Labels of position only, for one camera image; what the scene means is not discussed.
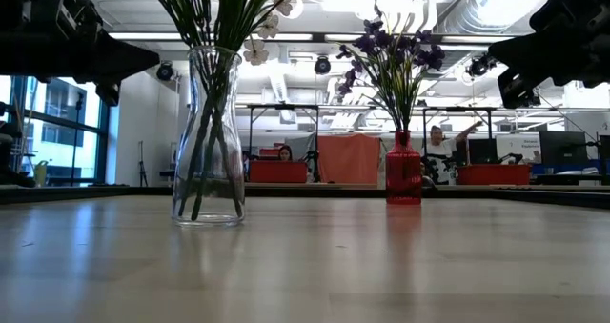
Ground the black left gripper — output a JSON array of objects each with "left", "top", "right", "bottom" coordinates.
[{"left": 0, "top": 0, "right": 161, "bottom": 83}]

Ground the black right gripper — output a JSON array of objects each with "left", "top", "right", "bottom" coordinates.
[{"left": 487, "top": 0, "right": 610, "bottom": 89}]

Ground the white artificial flower bunch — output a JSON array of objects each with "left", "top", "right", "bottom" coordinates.
[{"left": 140, "top": 0, "right": 320, "bottom": 222}]

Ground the purple artificial flower bunch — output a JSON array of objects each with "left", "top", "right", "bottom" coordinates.
[{"left": 335, "top": 0, "right": 447, "bottom": 133}]

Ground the clear glass carafe vase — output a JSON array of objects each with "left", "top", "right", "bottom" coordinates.
[{"left": 171, "top": 45, "right": 247, "bottom": 228}]

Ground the red plastic vase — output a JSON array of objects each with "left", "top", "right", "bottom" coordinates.
[{"left": 384, "top": 130, "right": 423, "bottom": 206}]

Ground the ceiling light strip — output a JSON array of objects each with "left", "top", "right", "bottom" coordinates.
[{"left": 108, "top": 30, "right": 315, "bottom": 43}]

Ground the black ceiling spot lamp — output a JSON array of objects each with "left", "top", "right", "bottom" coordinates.
[
  {"left": 465, "top": 51, "right": 498, "bottom": 79},
  {"left": 313, "top": 54, "right": 333, "bottom": 76},
  {"left": 155, "top": 60, "right": 175, "bottom": 83}
]

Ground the white printed sign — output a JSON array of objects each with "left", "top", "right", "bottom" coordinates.
[{"left": 495, "top": 132, "right": 542, "bottom": 165}]

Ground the large black monitor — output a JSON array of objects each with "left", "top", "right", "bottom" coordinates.
[{"left": 539, "top": 130, "right": 589, "bottom": 168}]

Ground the small black monitor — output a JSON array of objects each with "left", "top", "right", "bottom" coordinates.
[{"left": 467, "top": 137, "right": 498, "bottom": 166}]

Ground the black tripod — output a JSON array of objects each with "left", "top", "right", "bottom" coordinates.
[{"left": 136, "top": 139, "right": 150, "bottom": 188}]

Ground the wide red storage bin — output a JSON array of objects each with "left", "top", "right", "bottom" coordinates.
[
  {"left": 248, "top": 159, "right": 310, "bottom": 185},
  {"left": 456, "top": 163, "right": 533, "bottom": 187}
]

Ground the yellow green jug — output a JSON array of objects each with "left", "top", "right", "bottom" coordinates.
[{"left": 33, "top": 159, "right": 50, "bottom": 188}]

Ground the orange cloth cover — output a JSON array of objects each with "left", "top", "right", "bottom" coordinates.
[{"left": 316, "top": 132, "right": 382, "bottom": 186}]

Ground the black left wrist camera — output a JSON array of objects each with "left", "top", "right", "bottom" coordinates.
[{"left": 93, "top": 80, "right": 121, "bottom": 108}]

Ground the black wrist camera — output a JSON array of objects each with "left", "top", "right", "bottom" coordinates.
[
  {"left": 93, "top": 80, "right": 121, "bottom": 108},
  {"left": 497, "top": 68, "right": 542, "bottom": 111}
]

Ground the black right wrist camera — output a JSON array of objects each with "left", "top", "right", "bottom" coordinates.
[{"left": 497, "top": 68, "right": 542, "bottom": 111}]

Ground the silver ceiling air duct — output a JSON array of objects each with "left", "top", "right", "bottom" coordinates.
[{"left": 434, "top": 0, "right": 519, "bottom": 36}]

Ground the dark window frame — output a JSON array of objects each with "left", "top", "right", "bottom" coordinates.
[{"left": 9, "top": 74, "right": 112, "bottom": 187}]

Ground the black metal station frame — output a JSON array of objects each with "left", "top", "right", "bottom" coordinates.
[
  {"left": 246, "top": 102, "right": 321, "bottom": 184},
  {"left": 420, "top": 105, "right": 495, "bottom": 167}
]

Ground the black table edge rail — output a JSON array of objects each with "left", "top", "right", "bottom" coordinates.
[{"left": 0, "top": 183, "right": 610, "bottom": 211}]

